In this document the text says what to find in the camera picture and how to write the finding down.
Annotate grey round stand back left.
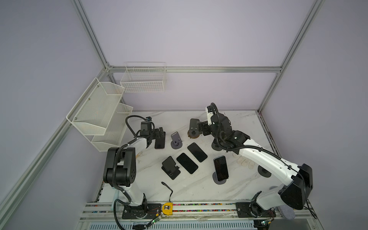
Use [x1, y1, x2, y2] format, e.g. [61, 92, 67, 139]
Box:
[171, 132, 183, 150]

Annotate black phone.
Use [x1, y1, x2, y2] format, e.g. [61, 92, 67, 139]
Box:
[154, 138, 165, 149]
[213, 156, 229, 181]
[187, 143, 208, 163]
[176, 153, 198, 174]

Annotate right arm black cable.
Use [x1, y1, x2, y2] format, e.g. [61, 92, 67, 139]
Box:
[209, 103, 317, 219]

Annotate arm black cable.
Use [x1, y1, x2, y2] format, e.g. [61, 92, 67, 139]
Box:
[209, 103, 317, 219]
[110, 114, 149, 230]

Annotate black folding phone stand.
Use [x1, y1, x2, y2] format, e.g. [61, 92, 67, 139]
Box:
[162, 156, 181, 180]

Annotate grey stand centre right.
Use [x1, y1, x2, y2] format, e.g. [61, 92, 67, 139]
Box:
[211, 142, 222, 151]

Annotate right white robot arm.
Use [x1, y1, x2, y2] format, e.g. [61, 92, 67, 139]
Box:
[188, 112, 313, 217]

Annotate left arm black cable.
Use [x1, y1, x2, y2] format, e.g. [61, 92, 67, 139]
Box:
[110, 114, 149, 230]

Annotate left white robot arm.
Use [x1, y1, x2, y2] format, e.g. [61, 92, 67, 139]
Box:
[103, 117, 163, 219]

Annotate grey oval pad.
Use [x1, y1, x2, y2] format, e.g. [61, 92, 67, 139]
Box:
[269, 185, 296, 221]

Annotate white wire basket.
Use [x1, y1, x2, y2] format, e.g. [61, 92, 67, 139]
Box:
[120, 62, 167, 93]

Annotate white mesh two-tier shelf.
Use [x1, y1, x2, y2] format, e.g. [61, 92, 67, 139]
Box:
[66, 78, 133, 152]

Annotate brown round phone stand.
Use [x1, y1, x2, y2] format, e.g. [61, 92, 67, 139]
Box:
[187, 118, 200, 139]

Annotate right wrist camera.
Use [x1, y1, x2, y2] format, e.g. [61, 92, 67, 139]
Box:
[206, 105, 214, 126]

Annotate grey stand front centre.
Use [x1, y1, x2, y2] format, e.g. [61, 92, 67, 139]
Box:
[212, 172, 227, 185]

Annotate yellow tape measure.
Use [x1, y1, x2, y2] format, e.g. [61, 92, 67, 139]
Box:
[161, 182, 173, 216]

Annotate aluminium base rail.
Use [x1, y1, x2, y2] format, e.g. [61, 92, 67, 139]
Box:
[79, 199, 320, 223]

